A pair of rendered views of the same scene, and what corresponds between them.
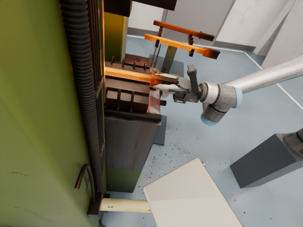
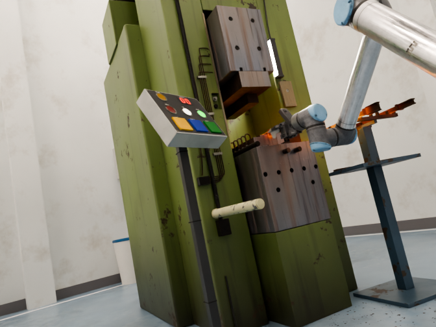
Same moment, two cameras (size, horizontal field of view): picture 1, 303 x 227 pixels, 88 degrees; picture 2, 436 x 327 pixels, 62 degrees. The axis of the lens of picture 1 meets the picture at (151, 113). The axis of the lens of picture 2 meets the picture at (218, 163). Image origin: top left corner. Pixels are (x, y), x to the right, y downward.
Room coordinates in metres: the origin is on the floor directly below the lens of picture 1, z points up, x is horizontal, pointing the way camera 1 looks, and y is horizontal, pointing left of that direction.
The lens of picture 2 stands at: (-0.31, -1.77, 0.60)
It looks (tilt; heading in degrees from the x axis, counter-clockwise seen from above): 8 degrees up; 75
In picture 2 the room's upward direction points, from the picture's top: 12 degrees counter-clockwise
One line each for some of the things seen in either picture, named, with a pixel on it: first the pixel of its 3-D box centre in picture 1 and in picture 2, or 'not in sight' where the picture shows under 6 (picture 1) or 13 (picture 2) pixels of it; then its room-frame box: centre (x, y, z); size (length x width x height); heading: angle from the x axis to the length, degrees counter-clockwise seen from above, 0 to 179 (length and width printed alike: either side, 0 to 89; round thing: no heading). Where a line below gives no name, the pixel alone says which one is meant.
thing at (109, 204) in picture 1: (152, 206); (235, 209); (0.18, -0.12, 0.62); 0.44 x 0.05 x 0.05; 102
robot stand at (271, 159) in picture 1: (265, 163); not in sight; (0.83, -1.07, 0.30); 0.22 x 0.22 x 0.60; 22
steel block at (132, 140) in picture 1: (98, 115); (266, 191); (0.50, 0.27, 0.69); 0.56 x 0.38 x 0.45; 102
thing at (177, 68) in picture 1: (164, 71); (373, 165); (1.07, 0.00, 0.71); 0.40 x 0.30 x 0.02; 5
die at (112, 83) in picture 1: (94, 81); (250, 149); (0.45, 0.24, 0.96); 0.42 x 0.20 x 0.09; 102
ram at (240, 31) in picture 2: not in sight; (235, 56); (0.49, 0.25, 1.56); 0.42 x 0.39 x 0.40; 102
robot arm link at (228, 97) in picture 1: (224, 96); (312, 116); (0.59, -0.29, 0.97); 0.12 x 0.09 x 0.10; 102
